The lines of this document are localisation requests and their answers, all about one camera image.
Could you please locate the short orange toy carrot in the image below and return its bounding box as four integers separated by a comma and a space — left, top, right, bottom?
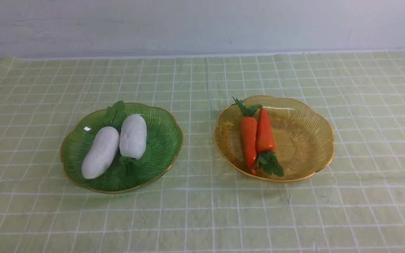
255, 108, 284, 177

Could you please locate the long orange toy carrot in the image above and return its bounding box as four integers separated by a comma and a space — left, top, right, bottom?
232, 97, 262, 175

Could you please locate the green glass plate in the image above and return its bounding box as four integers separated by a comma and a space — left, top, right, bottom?
60, 102, 184, 194

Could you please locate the white toy radish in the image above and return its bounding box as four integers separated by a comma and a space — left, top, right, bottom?
81, 101, 127, 180
119, 114, 147, 167

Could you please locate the green checked tablecloth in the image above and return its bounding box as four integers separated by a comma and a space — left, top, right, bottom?
0, 52, 405, 253

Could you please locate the amber glass plate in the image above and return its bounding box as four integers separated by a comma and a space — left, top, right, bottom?
213, 96, 335, 183

